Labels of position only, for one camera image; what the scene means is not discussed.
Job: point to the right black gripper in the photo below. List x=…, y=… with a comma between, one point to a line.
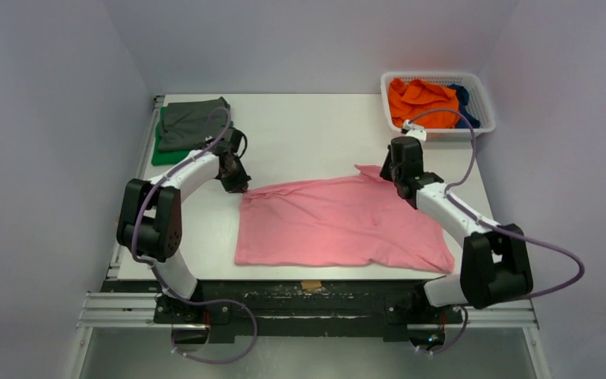
x=389, y=170

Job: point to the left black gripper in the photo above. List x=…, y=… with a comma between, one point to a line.
x=239, y=185

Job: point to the pink t shirt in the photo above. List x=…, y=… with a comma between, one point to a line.
x=350, y=221

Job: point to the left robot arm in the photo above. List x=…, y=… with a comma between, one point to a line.
x=150, y=220

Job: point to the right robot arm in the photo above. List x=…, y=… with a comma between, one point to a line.
x=495, y=264

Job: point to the orange t shirt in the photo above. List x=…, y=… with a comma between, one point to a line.
x=408, y=100

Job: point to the folded grey t shirt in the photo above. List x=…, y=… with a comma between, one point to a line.
x=188, y=125

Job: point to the folded green t shirt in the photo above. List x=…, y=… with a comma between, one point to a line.
x=168, y=158

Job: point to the blue t shirt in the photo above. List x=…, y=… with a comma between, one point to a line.
x=463, y=97

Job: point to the white plastic basket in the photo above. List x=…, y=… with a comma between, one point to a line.
x=479, y=105

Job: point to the brown tape piece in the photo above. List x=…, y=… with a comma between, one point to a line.
x=311, y=285

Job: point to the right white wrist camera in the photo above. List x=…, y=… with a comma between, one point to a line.
x=411, y=129

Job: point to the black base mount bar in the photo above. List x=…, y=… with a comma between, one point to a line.
x=386, y=309

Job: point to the aluminium frame rail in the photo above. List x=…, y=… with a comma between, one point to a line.
x=295, y=137

